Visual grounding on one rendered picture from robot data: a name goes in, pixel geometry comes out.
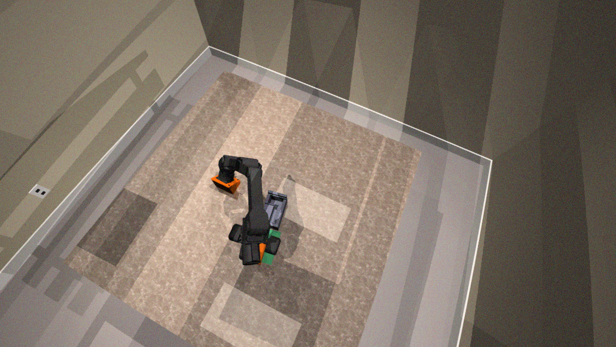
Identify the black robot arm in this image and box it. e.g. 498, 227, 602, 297
216, 155, 270, 265

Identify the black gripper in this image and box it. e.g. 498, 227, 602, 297
228, 223, 281, 255

